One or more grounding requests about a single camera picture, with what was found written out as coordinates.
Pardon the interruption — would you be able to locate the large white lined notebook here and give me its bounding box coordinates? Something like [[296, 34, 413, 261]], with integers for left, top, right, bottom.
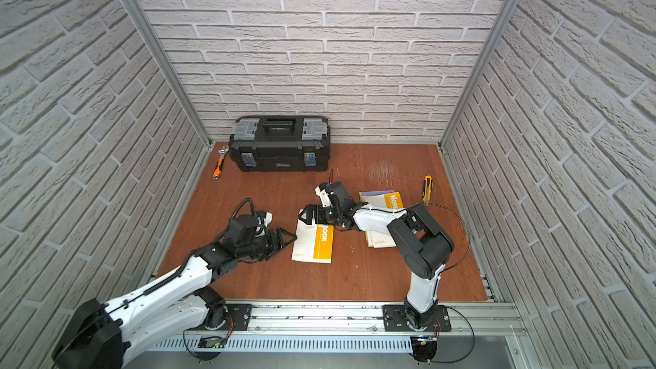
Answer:
[[291, 220, 335, 264]]

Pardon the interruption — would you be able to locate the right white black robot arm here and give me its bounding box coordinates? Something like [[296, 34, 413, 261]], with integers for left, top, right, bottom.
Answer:
[[298, 182, 455, 331]]

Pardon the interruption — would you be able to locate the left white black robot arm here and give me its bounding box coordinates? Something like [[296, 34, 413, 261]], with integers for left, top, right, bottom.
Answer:
[[52, 211, 297, 368]]

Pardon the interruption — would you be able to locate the black plastic toolbox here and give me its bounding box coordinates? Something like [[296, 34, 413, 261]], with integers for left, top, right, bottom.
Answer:
[[228, 115, 331, 173]]

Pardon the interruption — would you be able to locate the yellow black utility knife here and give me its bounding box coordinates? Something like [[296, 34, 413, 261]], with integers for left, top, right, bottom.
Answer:
[[422, 175, 433, 206]]

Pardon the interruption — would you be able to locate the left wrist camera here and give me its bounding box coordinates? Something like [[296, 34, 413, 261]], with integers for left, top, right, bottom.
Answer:
[[253, 210, 273, 235]]

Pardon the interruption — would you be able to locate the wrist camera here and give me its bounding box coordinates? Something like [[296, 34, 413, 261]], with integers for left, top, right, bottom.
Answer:
[[253, 210, 273, 235], [314, 183, 331, 208]]

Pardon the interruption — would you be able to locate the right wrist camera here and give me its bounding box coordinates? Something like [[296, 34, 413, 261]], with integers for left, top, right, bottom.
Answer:
[[314, 183, 331, 208]]

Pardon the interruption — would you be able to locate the orange handled adjustable wrench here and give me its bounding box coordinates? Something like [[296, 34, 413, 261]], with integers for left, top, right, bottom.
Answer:
[[213, 145, 230, 180]]

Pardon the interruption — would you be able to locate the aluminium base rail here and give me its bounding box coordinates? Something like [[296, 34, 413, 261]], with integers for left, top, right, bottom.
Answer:
[[100, 300, 538, 368]]

